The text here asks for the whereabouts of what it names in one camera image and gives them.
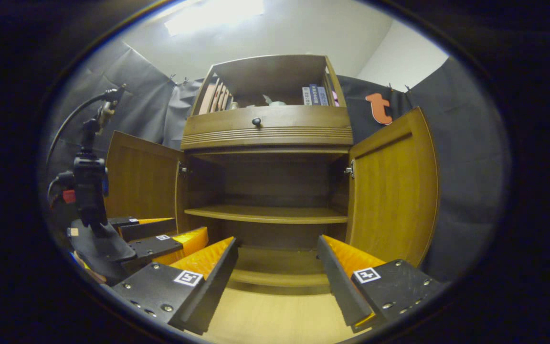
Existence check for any wooden drawer with black knob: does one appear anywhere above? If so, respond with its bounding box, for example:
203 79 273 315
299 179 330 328
181 105 353 151

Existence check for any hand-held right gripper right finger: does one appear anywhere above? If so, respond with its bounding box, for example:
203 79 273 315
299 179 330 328
317 235 445 333

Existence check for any wooden cabinet door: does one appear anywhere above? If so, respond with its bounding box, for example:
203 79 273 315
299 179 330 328
105 130 185 235
346 107 440 268

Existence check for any wooden double-door shoe cabinet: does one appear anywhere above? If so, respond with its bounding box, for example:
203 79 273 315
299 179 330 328
105 54 440 287

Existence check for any black backdrop cloth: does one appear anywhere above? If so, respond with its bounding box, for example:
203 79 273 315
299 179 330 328
46 41 512 282

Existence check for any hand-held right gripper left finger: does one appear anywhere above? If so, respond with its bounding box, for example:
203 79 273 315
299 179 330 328
113 236 238 335

